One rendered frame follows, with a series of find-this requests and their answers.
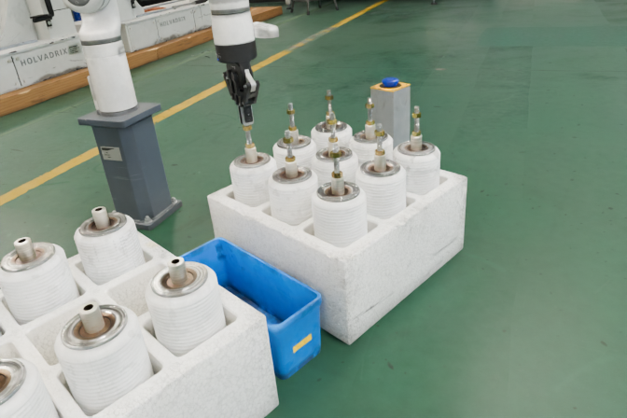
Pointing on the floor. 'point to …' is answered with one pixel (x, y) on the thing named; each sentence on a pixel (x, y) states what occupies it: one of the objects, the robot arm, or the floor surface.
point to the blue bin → (269, 301)
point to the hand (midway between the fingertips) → (245, 114)
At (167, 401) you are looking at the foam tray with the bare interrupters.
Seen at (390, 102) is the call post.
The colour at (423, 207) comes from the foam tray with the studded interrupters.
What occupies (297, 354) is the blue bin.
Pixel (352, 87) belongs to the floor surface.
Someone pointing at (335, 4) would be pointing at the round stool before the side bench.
